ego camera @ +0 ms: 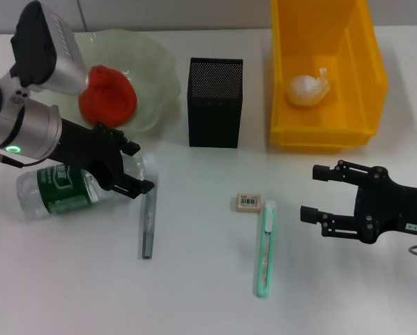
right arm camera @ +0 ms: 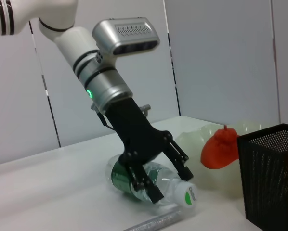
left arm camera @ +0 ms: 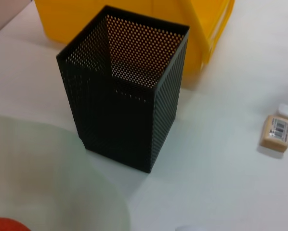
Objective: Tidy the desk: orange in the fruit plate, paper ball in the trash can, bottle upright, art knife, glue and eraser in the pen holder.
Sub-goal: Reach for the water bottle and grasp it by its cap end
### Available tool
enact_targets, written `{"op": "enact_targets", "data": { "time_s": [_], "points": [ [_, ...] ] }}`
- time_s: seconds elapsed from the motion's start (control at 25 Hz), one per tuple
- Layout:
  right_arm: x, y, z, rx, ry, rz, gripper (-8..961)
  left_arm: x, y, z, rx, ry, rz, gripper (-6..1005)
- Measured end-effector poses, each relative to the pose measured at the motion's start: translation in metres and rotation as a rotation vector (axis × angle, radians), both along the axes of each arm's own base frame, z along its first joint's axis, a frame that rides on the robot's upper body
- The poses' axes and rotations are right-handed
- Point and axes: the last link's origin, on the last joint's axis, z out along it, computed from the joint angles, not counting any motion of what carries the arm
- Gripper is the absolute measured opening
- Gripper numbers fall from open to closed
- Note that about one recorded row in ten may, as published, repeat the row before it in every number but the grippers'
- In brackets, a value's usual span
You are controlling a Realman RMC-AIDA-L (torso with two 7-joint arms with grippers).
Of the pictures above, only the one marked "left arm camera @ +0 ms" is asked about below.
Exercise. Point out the red-orange soft orange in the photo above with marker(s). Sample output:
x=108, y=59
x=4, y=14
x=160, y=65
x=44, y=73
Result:
x=6, y=225

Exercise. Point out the black mesh pen holder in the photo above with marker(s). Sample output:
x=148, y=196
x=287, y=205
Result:
x=124, y=120

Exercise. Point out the pale green glass fruit plate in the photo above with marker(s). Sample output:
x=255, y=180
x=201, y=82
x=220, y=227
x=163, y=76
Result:
x=50, y=173

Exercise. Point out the beige eraser with barcode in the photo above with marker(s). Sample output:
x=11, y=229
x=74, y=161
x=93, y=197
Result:
x=275, y=134

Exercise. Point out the yellow plastic bin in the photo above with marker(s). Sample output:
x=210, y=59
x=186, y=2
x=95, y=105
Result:
x=62, y=21

